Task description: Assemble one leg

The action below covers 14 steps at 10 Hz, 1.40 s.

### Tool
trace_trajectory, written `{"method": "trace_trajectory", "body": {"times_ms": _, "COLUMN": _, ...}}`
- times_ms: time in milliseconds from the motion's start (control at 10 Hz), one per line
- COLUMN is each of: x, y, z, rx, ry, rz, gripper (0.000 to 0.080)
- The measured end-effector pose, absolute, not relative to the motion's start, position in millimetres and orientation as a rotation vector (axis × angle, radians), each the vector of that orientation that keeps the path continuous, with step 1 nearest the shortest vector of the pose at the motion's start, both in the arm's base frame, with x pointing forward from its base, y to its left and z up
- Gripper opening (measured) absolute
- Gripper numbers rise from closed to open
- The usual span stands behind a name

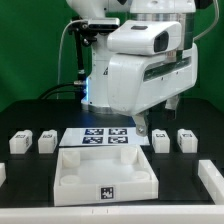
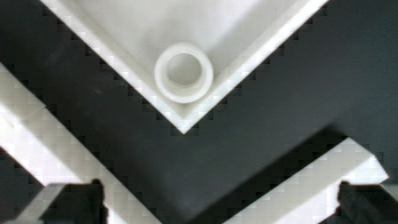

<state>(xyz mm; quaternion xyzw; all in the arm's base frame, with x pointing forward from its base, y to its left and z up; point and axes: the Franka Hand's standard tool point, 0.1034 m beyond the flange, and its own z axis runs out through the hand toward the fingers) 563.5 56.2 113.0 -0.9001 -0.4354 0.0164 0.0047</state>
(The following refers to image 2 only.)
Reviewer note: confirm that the white L-shaped obstacle fence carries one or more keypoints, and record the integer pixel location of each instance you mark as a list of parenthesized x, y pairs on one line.
[(41, 145)]

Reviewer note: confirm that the white square tabletop part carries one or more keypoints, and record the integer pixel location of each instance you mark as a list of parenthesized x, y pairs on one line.
[(183, 45)]

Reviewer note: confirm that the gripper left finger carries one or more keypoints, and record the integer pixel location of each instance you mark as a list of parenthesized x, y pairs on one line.
[(67, 204)]

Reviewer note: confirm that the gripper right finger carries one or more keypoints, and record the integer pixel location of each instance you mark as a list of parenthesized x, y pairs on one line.
[(368, 204)]

